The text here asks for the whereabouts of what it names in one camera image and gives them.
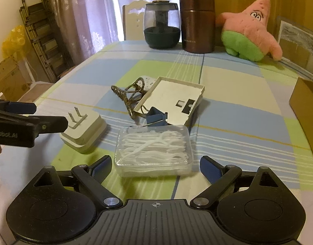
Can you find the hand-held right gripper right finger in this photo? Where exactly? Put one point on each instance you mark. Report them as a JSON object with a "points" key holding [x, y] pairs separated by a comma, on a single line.
{"points": [[210, 169]]}

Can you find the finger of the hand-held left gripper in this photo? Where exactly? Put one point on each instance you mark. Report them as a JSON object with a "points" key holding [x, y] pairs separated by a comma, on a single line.
{"points": [[54, 123], [21, 108]]}

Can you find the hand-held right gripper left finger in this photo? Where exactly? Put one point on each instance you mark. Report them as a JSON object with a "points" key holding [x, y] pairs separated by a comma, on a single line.
{"points": [[103, 167]]}

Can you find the white power adapter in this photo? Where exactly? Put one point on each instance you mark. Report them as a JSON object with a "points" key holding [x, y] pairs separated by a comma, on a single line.
{"points": [[85, 130]]}

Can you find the clear floss pick box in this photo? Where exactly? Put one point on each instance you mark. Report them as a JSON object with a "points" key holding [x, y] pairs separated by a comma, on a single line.
{"points": [[154, 145]]}

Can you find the blue binder clip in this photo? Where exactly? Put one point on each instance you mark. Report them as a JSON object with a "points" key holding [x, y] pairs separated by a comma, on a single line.
{"points": [[155, 116]]}

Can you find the white shallow tray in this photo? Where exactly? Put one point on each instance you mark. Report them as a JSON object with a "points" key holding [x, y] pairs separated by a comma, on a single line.
{"points": [[171, 91]]}

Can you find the brown cardboard box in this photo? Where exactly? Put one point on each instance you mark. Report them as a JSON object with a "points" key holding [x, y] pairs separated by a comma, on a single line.
{"points": [[307, 102]]}

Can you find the yellow plastic bag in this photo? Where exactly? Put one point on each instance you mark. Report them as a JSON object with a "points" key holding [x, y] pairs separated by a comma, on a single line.
{"points": [[13, 43]]}

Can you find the folded metal ladder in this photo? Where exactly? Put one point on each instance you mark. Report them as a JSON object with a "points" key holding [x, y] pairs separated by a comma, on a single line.
{"points": [[44, 43]]}

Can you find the white remote control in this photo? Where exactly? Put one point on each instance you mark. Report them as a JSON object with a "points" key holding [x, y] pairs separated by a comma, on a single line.
{"points": [[147, 79]]}

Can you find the purple lace curtain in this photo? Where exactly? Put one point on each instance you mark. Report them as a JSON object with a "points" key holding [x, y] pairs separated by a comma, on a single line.
{"points": [[82, 17]]}

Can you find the cream wooden chair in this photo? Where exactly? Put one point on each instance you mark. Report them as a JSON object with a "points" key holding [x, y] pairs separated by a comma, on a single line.
{"points": [[132, 25]]}

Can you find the glass jar with dark base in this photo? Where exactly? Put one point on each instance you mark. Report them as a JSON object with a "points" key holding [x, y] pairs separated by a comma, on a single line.
{"points": [[161, 37]]}

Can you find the brown metal canister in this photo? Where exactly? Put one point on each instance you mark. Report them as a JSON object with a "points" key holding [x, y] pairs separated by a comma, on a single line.
{"points": [[197, 30]]}

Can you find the framed picture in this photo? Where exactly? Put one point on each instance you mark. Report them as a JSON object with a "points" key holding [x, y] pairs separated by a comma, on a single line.
{"points": [[296, 56]]}

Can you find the pink star plush toy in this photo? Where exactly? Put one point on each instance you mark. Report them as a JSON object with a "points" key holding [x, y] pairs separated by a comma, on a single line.
{"points": [[245, 28]]}

